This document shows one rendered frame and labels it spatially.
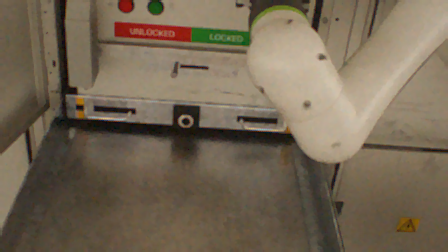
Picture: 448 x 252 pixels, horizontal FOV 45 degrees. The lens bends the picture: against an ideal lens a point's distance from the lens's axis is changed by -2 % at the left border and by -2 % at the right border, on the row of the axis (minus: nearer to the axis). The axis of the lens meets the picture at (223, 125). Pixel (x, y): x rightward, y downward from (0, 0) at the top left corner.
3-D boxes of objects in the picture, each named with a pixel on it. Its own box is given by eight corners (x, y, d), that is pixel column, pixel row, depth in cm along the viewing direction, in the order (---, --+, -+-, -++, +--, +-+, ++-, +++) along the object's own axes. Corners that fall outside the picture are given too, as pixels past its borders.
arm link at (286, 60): (307, 24, 66) (231, 69, 69) (353, 99, 72) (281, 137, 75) (294, -15, 77) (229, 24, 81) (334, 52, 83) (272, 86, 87)
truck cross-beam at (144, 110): (303, 134, 126) (307, 112, 123) (67, 117, 123) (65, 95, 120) (300, 122, 130) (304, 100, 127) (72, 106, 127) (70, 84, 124)
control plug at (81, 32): (93, 89, 108) (89, 5, 98) (68, 87, 108) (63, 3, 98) (100, 70, 114) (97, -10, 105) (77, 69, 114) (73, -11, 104)
